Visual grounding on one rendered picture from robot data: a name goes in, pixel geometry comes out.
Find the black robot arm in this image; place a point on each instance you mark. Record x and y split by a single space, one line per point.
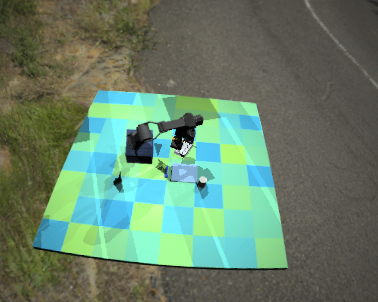
143 134

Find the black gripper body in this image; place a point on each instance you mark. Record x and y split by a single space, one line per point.
176 144

